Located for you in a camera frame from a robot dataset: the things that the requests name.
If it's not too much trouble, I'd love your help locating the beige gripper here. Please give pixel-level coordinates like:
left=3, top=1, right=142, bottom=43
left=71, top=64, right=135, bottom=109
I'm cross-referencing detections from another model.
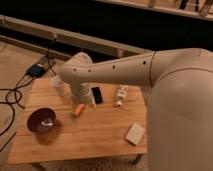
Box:
left=70, top=83, right=97, bottom=113

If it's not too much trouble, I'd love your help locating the dark purple ceramic bowl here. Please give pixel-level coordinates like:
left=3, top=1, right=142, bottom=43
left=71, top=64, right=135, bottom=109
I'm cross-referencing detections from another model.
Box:
left=27, top=108, right=56, bottom=134

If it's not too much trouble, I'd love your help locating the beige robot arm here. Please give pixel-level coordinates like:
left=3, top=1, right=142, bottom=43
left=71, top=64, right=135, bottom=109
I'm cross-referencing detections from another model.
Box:
left=59, top=48, right=213, bottom=171

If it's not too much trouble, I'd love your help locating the black smartphone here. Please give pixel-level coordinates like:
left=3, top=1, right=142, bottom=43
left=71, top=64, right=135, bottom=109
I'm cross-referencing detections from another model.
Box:
left=92, top=87, right=103, bottom=104

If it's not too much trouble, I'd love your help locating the translucent plastic cup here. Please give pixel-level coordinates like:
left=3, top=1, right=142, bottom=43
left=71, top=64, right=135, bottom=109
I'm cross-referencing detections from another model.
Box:
left=50, top=75, right=68, bottom=97

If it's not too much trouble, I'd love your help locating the white tube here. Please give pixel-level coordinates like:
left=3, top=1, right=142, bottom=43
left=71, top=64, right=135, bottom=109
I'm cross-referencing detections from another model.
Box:
left=116, top=85, right=128, bottom=106

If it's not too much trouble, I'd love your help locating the wooden low table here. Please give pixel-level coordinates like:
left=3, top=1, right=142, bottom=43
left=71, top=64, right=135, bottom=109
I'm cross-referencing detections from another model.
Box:
left=8, top=78, right=147, bottom=164

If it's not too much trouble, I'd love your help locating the black power adapter left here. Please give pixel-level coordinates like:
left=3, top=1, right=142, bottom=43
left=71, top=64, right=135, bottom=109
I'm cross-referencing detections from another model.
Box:
left=26, top=64, right=45, bottom=78

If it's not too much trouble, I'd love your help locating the black cable on floor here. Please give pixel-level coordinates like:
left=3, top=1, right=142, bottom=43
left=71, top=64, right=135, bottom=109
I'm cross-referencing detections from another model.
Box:
left=0, top=39, right=58, bottom=153

